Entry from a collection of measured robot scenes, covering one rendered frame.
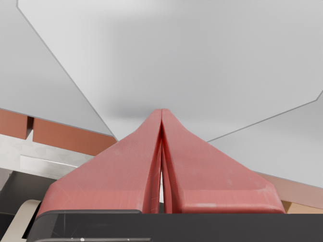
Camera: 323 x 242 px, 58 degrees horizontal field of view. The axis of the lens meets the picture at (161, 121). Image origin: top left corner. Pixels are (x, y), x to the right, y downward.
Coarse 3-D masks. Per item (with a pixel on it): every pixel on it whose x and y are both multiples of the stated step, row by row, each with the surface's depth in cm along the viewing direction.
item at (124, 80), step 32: (64, 32) 16; (96, 32) 16; (64, 64) 17; (96, 64) 17; (128, 64) 17; (160, 64) 17; (192, 64) 17; (96, 96) 18; (128, 96) 18; (160, 96) 18; (192, 96) 18; (224, 96) 18; (256, 96) 18; (288, 96) 18; (128, 128) 19; (192, 128) 19; (224, 128) 19
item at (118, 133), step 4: (104, 124) 19; (108, 128) 19; (112, 128) 19; (116, 128) 19; (120, 128) 19; (112, 132) 19; (116, 132) 19; (120, 132) 19; (124, 132) 19; (128, 132) 19; (132, 132) 19; (116, 136) 20; (120, 136) 20; (124, 136) 20; (116, 140) 20
